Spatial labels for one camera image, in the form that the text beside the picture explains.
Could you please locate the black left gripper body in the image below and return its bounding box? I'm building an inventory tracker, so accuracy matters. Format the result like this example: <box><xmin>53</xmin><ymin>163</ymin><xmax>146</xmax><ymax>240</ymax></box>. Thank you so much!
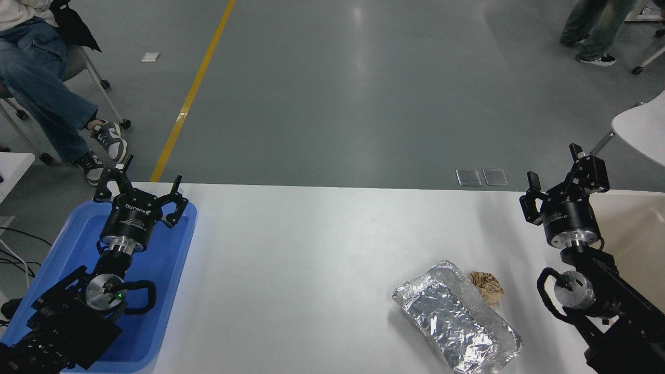
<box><xmin>100</xmin><ymin>190</ymin><xmax>163</xmax><ymax>243</ymax></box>

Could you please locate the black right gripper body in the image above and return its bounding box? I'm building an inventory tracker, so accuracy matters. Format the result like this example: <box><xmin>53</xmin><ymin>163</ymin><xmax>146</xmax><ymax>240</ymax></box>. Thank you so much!
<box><xmin>540</xmin><ymin>196</ymin><xmax>602</xmax><ymax>245</ymax></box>

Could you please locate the blue plastic tray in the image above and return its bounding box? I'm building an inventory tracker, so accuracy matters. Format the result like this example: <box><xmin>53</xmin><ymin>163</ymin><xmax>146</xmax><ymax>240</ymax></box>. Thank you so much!
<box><xmin>0</xmin><ymin>200</ymin><xmax>198</xmax><ymax>373</ymax></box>

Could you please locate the white plastic chair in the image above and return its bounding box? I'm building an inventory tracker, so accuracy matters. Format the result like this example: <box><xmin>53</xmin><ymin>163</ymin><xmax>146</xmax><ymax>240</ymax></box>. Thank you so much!
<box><xmin>590</xmin><ymin>91</ymin><xmax>665</xmax><ymax>168</ymax></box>

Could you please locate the large pale bin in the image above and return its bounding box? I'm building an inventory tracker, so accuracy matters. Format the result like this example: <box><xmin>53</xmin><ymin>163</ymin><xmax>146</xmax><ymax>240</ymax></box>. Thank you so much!
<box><xmin>587</xmin><ymin>190</ymin><xmax>665</xmax><ymax>312</ymax></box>

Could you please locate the crumpled tan paper ball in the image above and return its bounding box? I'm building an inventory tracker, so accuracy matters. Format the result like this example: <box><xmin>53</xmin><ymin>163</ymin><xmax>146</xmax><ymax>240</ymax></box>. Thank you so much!
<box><xmin>468</xmin><ymin>271</ymin><xmax>504</xmax><ymax>306</ymax></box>

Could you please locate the white side table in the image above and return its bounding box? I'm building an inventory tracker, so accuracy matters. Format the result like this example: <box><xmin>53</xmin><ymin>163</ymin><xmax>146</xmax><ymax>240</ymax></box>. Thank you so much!
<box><xmin>0</xmin><ymin>153</ymin><xmax>36</xmax><ymax>204</ymax></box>

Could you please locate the grey chair with casters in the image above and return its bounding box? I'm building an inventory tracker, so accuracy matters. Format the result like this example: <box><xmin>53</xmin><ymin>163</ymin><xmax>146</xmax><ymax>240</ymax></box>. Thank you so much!
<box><xmin>0</xmin><ymin>44</ymin><xmax>131</xmax><ymax>166</ymax></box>

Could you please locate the white caster leg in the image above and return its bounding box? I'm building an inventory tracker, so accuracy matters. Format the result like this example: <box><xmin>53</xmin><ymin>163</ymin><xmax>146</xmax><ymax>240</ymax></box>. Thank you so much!
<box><xmin>631</xmin><ymin>44</ymin><xmax>665</xmax><ymax>75</ymax></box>

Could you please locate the seated person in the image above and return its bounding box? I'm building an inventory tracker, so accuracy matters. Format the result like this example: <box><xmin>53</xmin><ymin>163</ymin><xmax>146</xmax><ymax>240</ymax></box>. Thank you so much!
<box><xmin>0</xmin><ymin>0</ymin><xmax>129</xmax><ymax>186</ymax></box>

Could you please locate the crumpled silver foil tray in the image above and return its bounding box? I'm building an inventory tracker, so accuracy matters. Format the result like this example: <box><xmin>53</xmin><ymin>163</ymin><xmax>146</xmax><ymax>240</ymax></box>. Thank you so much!
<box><xmin>392</xmin><ymin>260</ymin><xmax>523</xmax><ymax>374</ymax></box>

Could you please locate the walking person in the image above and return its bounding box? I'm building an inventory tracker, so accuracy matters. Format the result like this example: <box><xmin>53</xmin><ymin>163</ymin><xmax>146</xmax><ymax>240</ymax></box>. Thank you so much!
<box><xmin>560</xmin><ymin>0</ymin><xmax>642</xmax><ymax>66</ymax></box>

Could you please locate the black rounded floor object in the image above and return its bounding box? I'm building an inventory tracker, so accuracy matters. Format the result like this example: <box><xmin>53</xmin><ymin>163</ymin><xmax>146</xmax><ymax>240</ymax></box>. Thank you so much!
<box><xmin>0</xmin><ymin>297</ymin><xmax>24</xmax><ymax>320</ymax></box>

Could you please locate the black jacket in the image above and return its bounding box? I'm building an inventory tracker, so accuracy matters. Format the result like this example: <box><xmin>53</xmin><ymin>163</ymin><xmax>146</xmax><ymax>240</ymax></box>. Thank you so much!
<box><xmin>48</xmin><ymin>0</ymin><xmax>102</xmax><ymax>52</ymax></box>

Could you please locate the black floor cable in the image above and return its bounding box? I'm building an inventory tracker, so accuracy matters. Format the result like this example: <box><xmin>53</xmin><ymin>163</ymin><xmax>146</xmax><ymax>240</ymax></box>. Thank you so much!
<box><xmin>0</xmin><ymin>227</ymin><xmax>54</xmax><ymax>278</ymax></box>

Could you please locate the white floor cable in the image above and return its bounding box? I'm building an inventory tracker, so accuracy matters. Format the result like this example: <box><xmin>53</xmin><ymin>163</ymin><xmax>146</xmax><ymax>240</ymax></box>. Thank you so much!
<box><xmin>0</xmin><ymin>238</ymin><xmax>32</xmax><ymax>289</ymax></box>

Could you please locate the white wheeled frame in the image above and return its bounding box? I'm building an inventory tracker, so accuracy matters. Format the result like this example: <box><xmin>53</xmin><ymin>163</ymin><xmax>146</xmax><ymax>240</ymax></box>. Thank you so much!
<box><xmin>625</xmin><ymin>0</ymin><xmax>665</xmax><ymax>38</ymax></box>

